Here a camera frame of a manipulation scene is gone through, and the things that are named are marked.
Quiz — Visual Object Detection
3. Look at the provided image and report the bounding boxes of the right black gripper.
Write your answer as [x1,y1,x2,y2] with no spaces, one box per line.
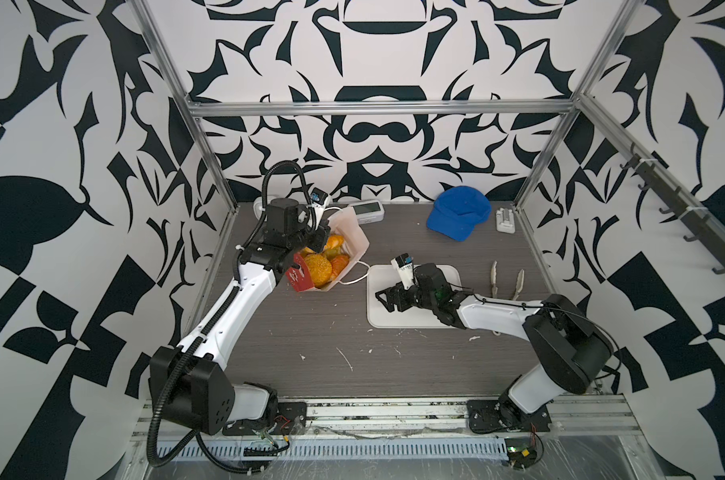
[375,278,439,313]

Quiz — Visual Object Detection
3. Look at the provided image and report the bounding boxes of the red white paper bag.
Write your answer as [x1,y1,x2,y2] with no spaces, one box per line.
[286,207,370,292]

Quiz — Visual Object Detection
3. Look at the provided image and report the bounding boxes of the metal white-tipped tongs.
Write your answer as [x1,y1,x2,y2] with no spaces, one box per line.
[488,261,526,301]

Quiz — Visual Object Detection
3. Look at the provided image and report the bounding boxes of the yellow fake bread roll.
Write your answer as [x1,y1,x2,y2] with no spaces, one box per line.
[324,234,346,250]

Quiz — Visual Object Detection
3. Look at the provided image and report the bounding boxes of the sesame oval fake bread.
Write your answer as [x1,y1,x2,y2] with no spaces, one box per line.
[304,254,334,288]

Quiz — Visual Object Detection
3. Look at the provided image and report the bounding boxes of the orange fake croissant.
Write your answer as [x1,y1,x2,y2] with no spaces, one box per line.
[330,254,350,279]

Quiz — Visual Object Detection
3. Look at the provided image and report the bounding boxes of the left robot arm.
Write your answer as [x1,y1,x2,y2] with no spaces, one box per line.
[148,193,330,438]

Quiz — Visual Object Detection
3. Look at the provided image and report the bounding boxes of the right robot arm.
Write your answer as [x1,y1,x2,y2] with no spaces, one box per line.
[366,260,615,421]

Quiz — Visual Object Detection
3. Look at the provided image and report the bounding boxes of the white plastic tray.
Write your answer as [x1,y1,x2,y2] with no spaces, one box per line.
[366,265,450,329]

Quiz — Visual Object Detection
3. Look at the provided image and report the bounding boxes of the small white round clock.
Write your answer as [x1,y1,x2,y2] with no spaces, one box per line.
[252,197,266,219]

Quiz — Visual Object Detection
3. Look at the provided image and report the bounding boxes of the white digital clock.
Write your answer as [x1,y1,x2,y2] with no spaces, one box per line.
[348,200,385,225]

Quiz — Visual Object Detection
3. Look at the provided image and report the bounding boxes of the blue baseball cap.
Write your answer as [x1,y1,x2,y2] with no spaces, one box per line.
[426,186,492,242]

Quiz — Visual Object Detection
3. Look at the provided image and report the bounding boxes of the white power adapter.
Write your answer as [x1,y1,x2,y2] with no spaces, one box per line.
[495,208,516,235]

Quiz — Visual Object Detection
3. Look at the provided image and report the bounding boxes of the green circuit board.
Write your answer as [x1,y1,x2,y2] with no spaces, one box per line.
[506,444,543,471]

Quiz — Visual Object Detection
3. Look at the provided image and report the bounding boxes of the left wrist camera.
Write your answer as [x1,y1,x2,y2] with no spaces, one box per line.
[310,188,330,209]

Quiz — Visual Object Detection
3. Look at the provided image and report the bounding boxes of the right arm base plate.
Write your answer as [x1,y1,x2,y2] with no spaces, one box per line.
[466,400,551,434]

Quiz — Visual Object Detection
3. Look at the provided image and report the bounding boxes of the white slotted cable duct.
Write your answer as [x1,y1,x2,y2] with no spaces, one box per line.
[151,437,508,463]

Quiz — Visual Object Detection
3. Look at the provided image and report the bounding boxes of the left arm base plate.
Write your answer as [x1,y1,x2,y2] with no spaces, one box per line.
[222,400,308,436]

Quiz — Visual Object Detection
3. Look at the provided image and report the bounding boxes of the wall hook rail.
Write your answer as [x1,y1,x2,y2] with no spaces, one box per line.
[621,143,725,276]

